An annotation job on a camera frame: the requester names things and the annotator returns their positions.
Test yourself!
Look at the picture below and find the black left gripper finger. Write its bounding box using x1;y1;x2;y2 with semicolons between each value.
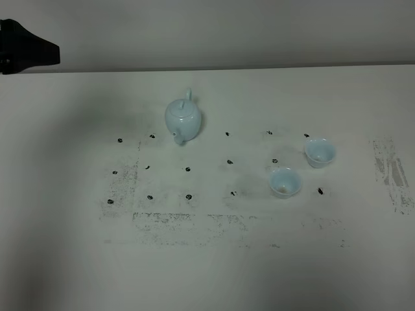
1;19;60;75

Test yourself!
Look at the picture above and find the light blue porcelain teapot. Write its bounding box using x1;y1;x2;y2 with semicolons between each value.
165;88;202;145

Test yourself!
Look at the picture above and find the near light blue teacup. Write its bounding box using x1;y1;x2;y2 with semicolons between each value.
269;167;302;199

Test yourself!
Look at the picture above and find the light blue teacup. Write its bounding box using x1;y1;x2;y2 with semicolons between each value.
304;138;337;168
269;167;302;199

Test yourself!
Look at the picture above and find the far light blue teacup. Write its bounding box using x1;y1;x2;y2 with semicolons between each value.
304;138;337;168

